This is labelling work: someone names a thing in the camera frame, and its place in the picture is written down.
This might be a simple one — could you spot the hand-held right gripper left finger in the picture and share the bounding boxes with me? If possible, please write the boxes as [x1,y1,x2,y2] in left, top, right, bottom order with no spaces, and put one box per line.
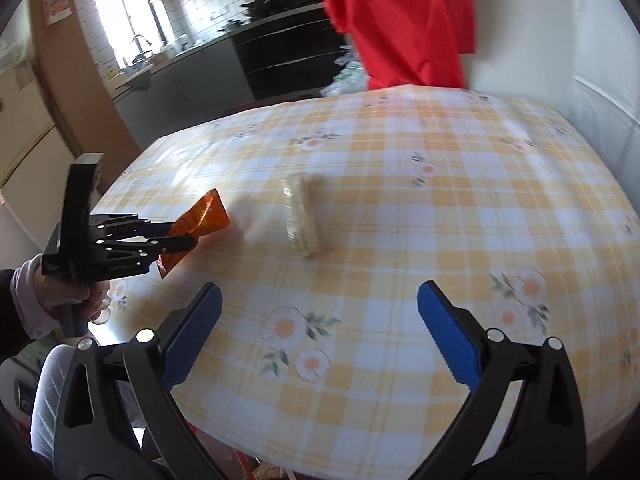
[52,282,223,480]

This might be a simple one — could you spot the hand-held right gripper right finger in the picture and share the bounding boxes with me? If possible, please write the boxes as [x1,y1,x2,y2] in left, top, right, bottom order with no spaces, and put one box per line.
[412,280,588,480]

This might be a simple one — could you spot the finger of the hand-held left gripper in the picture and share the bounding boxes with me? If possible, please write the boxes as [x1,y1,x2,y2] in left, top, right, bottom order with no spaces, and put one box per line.
[100,235,197,267]
[87,212,176,241]

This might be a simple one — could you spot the orange plastic wrapper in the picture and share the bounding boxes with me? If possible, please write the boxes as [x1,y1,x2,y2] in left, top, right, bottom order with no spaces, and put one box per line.
[159,189,232,281]

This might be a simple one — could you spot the clear plastic wrapper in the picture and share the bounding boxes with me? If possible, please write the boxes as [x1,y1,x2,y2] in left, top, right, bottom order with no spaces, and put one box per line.
[280,172,323,260]

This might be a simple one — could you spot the person's left hand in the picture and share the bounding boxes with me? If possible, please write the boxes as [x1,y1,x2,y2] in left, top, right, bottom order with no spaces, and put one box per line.
[42,275,115,323]

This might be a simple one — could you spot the beige refrigerator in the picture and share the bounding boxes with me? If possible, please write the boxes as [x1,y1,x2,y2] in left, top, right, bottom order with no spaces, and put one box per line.
[0,67,101,256]

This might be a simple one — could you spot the checked floral tablecloth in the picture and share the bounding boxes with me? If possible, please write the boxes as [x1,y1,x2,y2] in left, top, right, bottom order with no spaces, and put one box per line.
[92,85,640,480]

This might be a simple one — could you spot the grey lower kitchen cabinets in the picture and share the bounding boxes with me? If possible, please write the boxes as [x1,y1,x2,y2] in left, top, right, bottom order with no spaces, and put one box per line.
[111,40,256,146]

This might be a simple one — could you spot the person's white trouser leg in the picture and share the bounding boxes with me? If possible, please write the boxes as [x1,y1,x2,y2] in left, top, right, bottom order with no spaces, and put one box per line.
[30,344,146,466]

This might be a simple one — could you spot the kitchen window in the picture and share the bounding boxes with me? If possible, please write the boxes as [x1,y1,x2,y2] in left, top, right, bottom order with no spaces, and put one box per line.
[91,0,166,68]

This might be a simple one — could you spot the black built-in oven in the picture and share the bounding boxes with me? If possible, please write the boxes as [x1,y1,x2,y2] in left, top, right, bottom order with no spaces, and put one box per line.
[231,2,361,102]

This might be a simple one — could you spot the crumpled plastic bags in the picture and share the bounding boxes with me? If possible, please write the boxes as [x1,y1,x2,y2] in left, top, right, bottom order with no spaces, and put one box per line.
[320,50,371,98]

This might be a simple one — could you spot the red hanging apron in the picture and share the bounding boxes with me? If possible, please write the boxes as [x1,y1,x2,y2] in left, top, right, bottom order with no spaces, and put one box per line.
[316,0,476,92]

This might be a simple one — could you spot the wooden door frame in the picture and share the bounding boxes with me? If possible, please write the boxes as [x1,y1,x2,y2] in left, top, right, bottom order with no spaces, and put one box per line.
[27,0,143,196]

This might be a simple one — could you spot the wall poster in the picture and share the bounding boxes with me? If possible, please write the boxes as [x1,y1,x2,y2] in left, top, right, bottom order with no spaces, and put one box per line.
[42,0,73,26]

